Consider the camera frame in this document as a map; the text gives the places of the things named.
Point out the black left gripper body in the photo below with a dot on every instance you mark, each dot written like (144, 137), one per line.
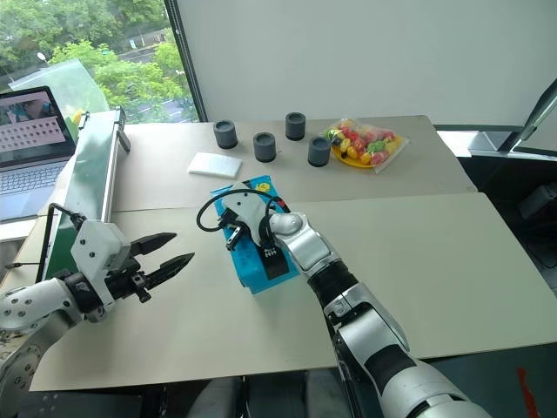
(124, 283)

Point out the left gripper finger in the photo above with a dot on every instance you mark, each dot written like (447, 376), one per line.
(152, 243)
(169, 267)

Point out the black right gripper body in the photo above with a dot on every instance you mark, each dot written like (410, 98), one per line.
(238, 237)

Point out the blue white box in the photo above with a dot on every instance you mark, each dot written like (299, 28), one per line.
(252, 265)

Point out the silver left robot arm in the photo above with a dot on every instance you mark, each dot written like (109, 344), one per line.
(30, 305)

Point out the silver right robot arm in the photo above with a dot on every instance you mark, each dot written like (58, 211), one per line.
(304, 248)

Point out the green conveyor belt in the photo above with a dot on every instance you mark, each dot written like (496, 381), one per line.
(91, 174)

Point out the white foam pad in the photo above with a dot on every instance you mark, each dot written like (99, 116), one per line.
(215, 164)

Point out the dark grey cylinder cup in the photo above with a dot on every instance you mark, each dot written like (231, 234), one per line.
(225, 136)
(295, 127)
(319, 153)
(265, 149)

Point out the yellow plate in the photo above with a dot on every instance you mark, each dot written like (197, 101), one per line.
(348, 161)

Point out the yellow green object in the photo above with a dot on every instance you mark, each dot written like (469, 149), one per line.
(77, 117)

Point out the grey laptop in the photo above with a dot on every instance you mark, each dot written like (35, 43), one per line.
(30, 143)

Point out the clear bag of toy fruit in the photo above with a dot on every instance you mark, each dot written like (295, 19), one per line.
(370, 137)

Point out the translucent green plastic sheet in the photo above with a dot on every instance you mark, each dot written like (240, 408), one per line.
(65, 82)

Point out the dark grey floor object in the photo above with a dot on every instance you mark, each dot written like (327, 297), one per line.
(537, 202)

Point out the grey metal stand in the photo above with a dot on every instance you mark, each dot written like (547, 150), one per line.
(535, 117)

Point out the red floor tape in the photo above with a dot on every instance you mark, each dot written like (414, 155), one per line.
(526, 392)

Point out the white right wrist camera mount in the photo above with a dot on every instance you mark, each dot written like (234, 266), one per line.
(248, 209)

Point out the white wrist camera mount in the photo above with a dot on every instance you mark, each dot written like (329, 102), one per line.
(248, 209)
(98, 248)

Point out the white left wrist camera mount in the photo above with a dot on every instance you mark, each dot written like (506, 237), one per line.
(98, 248)

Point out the black window frame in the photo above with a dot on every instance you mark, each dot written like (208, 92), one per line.
(187, 65)

